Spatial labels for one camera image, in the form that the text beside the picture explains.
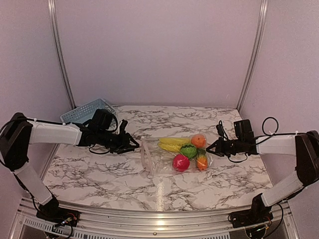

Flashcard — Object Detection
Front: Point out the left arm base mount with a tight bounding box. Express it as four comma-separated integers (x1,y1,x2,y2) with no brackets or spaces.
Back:
36,208,80,227

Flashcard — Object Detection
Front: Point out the right aluminium corner post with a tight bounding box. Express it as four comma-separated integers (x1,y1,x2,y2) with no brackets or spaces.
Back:
236,0,269,112

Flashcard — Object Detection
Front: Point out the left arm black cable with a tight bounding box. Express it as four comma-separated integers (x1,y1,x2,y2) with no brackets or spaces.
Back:
88,113,120,155

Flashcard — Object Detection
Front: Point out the fake orange carrot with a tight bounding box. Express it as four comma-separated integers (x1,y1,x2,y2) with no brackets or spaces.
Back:
196,154,208,171

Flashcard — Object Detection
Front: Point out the fake orange fruit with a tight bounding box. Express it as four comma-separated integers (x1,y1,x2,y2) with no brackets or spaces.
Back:
190,134,206,148

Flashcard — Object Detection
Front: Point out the fake red food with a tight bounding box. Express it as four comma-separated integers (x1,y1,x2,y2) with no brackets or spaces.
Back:
172,154,190,172

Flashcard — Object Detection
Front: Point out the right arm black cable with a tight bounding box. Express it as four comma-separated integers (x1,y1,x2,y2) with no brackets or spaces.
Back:
224,117,279,164

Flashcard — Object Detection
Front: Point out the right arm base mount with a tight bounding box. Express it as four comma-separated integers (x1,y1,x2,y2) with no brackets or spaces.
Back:
227,209,274,228

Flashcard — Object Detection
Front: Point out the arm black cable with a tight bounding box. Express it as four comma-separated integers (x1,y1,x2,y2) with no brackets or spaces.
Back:
88,113,120,155
224,117,279,164

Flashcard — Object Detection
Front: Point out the aluminium corner post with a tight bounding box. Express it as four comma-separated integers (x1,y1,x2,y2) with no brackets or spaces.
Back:
48,0,76,109
236,0,269,112

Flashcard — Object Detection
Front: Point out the blue plastic basket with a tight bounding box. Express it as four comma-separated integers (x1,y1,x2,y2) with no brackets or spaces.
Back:
60,99,116,123

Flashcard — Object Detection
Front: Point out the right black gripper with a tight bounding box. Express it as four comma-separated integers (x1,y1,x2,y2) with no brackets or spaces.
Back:
206,137,244,157

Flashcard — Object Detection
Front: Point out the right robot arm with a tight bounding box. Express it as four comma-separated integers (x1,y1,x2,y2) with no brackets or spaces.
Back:
206,119,319,223

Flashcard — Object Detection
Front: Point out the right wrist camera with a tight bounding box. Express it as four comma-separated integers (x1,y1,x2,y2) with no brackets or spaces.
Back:
216,120,228,139

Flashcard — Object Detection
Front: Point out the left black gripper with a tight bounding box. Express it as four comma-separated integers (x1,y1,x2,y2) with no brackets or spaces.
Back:
97,129,139,154

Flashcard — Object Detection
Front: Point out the fake green lettuce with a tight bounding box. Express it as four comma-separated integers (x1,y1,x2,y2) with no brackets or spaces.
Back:
180,143,197,159

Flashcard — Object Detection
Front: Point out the aluminium front frame rail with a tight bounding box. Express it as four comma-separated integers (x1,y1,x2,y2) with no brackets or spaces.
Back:
8,198,300,239

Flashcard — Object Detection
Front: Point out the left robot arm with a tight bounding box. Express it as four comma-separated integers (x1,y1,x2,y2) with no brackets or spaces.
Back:
0,109,140,222

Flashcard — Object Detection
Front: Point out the fake yellow banana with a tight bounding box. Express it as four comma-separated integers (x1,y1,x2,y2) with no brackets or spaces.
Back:
158,137,190,152

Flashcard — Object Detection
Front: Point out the clear zip top bag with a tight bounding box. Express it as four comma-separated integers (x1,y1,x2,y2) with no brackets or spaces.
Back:
141,134,213,175

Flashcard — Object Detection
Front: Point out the left aluminium corner post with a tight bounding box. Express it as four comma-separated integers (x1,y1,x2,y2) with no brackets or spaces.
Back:
48,0,76,109

